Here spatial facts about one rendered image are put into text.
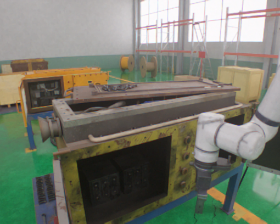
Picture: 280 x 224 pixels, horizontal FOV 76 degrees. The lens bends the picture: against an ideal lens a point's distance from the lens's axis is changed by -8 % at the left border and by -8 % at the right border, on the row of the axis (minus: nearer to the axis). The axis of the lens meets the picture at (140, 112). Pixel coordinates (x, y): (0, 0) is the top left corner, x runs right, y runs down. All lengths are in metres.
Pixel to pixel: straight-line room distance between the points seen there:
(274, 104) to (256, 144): 0.15
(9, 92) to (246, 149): 6.56
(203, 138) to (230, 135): 0.10
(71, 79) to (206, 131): 3.13
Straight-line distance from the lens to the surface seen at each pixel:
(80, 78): 3.61
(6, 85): 6.76
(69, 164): 0.92
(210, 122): 0.65
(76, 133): 0.94
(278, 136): 1.84
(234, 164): 1.88
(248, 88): 6.26
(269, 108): 0.69
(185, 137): 1.22
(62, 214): 0.61
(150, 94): 1.28
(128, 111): 1.01
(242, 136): 0.61
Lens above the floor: 1.64
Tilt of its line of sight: 18 degrees down
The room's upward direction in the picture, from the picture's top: straight up
